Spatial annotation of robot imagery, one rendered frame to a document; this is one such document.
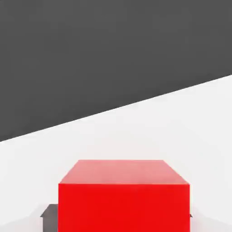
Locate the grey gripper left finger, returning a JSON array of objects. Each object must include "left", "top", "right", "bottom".
[{"left": 10, "top": 203, "right": 59, "bottom": 232}]

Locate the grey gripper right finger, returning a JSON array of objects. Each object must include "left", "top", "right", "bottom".
[{"left": 189, "top": 213, "right": 221, "bottom": 232}]

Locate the small red cube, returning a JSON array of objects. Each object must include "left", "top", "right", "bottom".
[{"left": 58, "top": 159, "right": 191, "bottom": 232}]

